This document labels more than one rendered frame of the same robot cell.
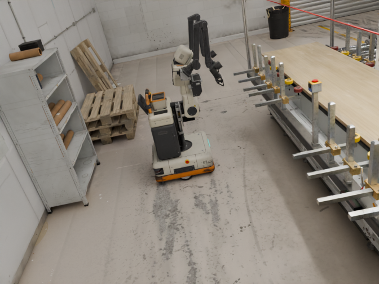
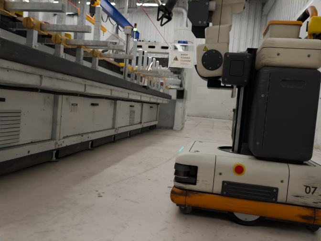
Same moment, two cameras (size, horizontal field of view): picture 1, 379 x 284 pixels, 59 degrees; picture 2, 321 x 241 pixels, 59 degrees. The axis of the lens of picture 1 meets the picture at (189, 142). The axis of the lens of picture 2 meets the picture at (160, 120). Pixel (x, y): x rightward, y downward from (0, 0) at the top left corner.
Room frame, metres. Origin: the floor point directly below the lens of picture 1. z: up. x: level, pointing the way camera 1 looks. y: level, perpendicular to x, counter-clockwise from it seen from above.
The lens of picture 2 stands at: (4.97, -0.08, 0.48)
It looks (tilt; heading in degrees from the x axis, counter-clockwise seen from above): 3 degrees down; 190
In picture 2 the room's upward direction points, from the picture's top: 5 degrees clockwise
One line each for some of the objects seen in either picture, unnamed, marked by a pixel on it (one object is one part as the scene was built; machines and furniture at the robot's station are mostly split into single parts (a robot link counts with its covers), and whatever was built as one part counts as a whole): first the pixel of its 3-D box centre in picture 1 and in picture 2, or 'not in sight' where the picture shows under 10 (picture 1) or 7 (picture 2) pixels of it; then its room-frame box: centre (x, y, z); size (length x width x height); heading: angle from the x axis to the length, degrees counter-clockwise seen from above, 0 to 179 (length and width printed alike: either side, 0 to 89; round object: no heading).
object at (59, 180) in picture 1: (53, 129); not in sight; (3.48, 1.44, 0.78); 0.90 x 0.45 x 1.55; 179
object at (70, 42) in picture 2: (263, 85); (73, 42); (3.41, -0.90, 0.80); 0.43 x 0.03 x 0.04; 89
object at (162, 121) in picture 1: (166, 124); (269, 94); (3.43, 0.21, 0.59); 0.55 x 0.34 x 0.83; 179
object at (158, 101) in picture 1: (159, 101); (279, 38); (3.43, 0.23, 0.87); 0.23 x 0.15 x 0.11; 179
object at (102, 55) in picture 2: (277, 101); (105, 55); (2.91, -0.90, 0.82); 0.43 x 0.03 x 0.04; 89
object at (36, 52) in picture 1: (25, 54); not in sight; (3.59, 1.45, 1.59); 0.30 x 0.08 x 0.08; 89
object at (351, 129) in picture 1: (349, 159); (139, 70); (1.70, -0.95, 0.87); 0.04 x 0.04 x 0.48; 89
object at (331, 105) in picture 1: (331, 134); (133, 61); (1.95, -0.95, 0.92); 0.04 x 0.04 x 0.48; 89
